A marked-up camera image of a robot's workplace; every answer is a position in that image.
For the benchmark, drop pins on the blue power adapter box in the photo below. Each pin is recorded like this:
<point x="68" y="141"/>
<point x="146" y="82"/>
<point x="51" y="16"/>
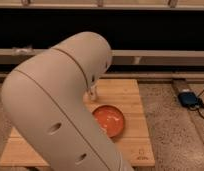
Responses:
<point x="188" y="98"/>

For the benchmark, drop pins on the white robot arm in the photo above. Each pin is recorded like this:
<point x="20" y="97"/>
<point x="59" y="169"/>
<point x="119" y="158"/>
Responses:
<point x="43" y="97"/>

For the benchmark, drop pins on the small clear bottle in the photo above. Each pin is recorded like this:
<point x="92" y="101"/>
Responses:
<point x="92" y="93"/>

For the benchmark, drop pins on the long wooden bench rail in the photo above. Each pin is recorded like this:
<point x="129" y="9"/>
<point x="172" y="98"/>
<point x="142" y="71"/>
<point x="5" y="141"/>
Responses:
<point x="127" y="57"/>

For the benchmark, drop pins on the orange bowl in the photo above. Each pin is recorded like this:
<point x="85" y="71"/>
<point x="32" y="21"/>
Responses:
<point x="110" y="119"/>

